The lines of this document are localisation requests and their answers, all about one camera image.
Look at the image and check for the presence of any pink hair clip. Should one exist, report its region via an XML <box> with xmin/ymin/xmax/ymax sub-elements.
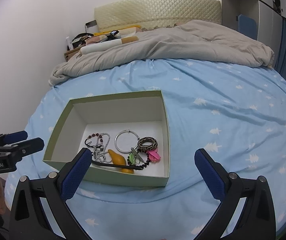
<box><xmin>147</xmin><ymin>148</ymin><xmax>161</xmax><ymax>163</ymax></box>

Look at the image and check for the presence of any light blue bed sheet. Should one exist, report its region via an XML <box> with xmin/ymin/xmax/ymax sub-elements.
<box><xmin>3</xmin><ymin>58</ymin><xmax>286</xmax><ymax>240</ymax></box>

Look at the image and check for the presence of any black spiral hair tie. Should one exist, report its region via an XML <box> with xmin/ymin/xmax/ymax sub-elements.
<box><xmin>127</xmin><ymin>149</ymin><xmax>151</xmax><ymax>170</ymax></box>

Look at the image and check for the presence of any grey duvet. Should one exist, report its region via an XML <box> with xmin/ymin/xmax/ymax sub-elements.
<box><xmin>48</xmin><ymin>20</ymin><xmax>274</xmax><ymax>86</ymax></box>

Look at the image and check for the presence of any black cord flower necklace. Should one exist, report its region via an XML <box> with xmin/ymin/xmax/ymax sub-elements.
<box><xmin>90</xmin><ymin>159</ymin><xmax>144</xmax><ymax>170</ymax></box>

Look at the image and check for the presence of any silver bead chain bracelet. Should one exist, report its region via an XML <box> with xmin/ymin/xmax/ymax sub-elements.
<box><xmin>84</xmin><ymin>132</ymin><xmax>113</xmax><ymax>164</ymax></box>

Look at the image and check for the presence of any green cardboard box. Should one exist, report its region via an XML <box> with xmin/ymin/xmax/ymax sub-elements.
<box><xmin>43</xmin><ymin>90</ymin><xmax>170</xmax><ymax>187</ymax></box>

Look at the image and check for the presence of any blue chair back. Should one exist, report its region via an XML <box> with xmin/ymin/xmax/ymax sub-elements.
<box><xmin>237</xmin><ymin>14</ymin><xmax>257</xmax><ymax>40</ymax></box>

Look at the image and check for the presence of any silver bangle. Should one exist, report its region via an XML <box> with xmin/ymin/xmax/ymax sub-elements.
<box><xmin>114</xmin><ymin>129</ymin><xmax>140</xmax><ymax>154</ymax></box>

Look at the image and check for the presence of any cream quilted headboard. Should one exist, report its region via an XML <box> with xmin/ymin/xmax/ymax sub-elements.
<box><xmin>94</xmin><ymin>0</ymin><xmax>222</xmax><ymax>32</ymax></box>

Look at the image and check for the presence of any grey white wardrobe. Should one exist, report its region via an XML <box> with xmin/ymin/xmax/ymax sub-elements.
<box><xmin>222</xmin><ymin>0</ymin><xmax>282</xmax><ymax>59</ymax></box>

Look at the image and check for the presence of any orange gourd pendant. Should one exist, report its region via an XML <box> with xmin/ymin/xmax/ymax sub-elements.
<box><xmin>108</xmin><ymin>149</ymin><xmax>134</xmax><ymax>174</ymax></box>

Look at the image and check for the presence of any green hair clip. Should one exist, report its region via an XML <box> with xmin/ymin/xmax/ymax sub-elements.
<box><xmin>128</xmin><ymin>153</ymin><xmax>136</xmax><ymax>165</ymax></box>

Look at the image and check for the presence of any white bottle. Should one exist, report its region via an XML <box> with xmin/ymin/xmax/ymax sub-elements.
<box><xmin>66</xmin><ymin>36</ymin><xmax>73</xmax><ymax>50</ymax></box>

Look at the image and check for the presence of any black gold patterned bangle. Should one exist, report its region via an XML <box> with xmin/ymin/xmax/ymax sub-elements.
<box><xmin>137</xmin><ymin>137</ymin><xmax>158</xmax><ymax>152</ymax></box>

